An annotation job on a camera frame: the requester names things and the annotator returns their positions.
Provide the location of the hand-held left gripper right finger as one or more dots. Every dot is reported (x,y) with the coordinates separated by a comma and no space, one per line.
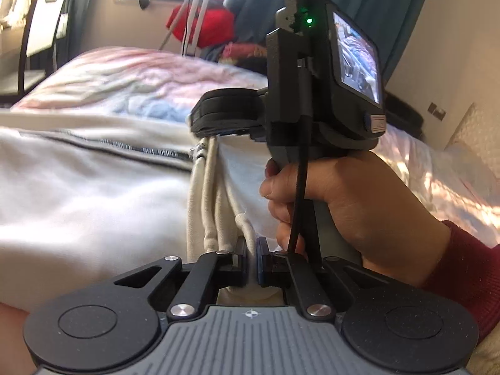
(261,259)

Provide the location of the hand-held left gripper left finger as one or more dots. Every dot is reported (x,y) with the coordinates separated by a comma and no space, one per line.
(243,259)

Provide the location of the white zip hoodie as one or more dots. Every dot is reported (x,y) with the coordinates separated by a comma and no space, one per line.
(90,203)

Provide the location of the person's right forearm red sleeve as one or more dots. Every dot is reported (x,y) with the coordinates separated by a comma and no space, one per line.
(472,277)

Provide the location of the person's right hand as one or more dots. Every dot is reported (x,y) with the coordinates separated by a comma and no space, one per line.
(371,211)

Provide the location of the black round object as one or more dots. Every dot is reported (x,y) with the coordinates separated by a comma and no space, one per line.
(404,111)

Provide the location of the colourful cloth pile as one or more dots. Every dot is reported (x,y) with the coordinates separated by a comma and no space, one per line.
(244,54)

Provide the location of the white textured pillow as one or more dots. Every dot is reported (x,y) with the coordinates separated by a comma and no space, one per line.
(478,136)

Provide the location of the red bag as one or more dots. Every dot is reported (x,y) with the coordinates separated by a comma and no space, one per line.
(215,25)

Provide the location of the white tripod stand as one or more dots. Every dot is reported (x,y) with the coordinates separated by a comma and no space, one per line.
(195,7)

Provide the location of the pastel tie-dye bed blanket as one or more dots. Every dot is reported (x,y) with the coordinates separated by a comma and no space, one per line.
(129,82)

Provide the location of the grey-green curtain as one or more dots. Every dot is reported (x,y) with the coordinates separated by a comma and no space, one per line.
(84,11)

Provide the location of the wall socket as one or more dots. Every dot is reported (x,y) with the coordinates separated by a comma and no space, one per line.
(436,111)

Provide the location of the black frame chair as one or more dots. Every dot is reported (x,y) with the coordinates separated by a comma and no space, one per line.
(37,39)

